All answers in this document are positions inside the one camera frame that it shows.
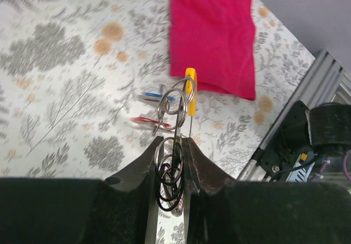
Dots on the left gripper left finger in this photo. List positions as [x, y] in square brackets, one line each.
[119, 209]

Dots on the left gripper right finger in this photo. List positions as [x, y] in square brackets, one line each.
[221, 209]

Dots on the red tag key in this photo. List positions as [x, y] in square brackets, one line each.
[144, 123]

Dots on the silver keyring bunch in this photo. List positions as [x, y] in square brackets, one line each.
[168, 156]

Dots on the blue tag key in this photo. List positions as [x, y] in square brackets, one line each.
[153, 98]

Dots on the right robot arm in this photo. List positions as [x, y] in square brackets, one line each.
[323, 130]

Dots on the floral table mat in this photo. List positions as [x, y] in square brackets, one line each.
[71, 71]

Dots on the pink cloth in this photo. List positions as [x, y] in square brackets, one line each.
[216, 38]

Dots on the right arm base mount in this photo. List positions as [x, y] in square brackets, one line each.
[290, 139]

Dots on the aluminium front rail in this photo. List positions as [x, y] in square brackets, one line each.
[325, 82]

